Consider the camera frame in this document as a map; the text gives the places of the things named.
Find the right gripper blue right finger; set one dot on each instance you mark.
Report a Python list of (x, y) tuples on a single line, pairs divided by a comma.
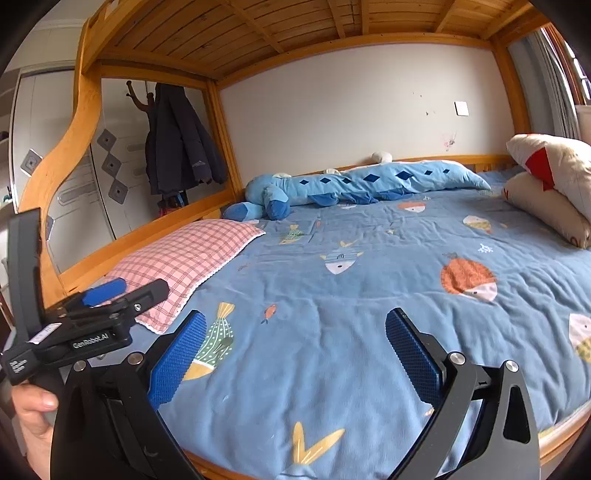
[(414, 350)]

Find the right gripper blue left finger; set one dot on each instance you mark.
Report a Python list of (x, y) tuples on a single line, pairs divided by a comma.
[(169, 370)]

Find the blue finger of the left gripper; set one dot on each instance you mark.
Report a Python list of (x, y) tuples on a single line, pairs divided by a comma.
[(102, 293)]

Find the person's left hand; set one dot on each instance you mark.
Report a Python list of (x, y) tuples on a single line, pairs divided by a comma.
[(31, 402)]

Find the pink plaid pillow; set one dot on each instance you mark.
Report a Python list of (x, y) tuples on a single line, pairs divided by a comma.
[(185, 259)]

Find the white wardrobe with diamonds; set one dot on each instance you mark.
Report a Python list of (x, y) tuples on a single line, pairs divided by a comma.
[(76, 208)]

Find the blue fish-print bedspread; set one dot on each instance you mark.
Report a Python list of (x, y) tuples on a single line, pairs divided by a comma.
[(296, 376)]

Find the dark jacket on rack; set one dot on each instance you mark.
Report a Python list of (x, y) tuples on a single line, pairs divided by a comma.
[(179, 152)]

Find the wooden coat rack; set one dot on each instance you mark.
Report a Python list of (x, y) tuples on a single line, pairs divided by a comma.
[(142, 106)]

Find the blue dinosaur plush bolster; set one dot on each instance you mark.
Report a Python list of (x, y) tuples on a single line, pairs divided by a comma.
[(272, 197)]

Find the cream pillow lower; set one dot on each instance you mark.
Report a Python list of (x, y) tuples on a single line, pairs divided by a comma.
[(527, 193)]

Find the small white plush toy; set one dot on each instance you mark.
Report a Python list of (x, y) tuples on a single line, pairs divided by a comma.
[(381, 157)]

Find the white red-patterned pillow upper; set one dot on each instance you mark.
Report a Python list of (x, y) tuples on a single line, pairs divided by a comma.
[(562, 164)]

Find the grey window curtain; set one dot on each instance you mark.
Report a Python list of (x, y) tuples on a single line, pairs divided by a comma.
[(549, 100)]

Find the wooden bunk bed frame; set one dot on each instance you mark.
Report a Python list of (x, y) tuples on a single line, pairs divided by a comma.
[(298, 86)]

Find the white wall switch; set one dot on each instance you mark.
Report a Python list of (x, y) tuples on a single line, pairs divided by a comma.
[(462, 108)]

